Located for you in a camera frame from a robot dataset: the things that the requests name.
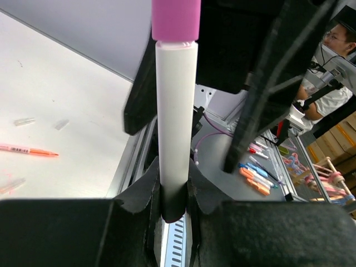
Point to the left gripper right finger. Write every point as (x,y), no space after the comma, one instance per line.
(226,232)

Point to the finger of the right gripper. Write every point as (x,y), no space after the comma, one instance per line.
(141,104)

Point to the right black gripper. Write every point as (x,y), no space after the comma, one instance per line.
(273,40)

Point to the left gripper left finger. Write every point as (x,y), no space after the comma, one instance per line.
(85,232)

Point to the purple white pen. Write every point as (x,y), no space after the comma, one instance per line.
(175,29)

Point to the orange thin pen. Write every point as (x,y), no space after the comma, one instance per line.
(27,150)

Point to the spare markers pile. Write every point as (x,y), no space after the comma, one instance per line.
(256,175)

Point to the wooden pink rack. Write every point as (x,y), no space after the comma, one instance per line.
(329,183)

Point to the cardboard boxes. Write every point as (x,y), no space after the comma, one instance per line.
(338,143)

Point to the white cable duct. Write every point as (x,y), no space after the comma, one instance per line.
(173,246)

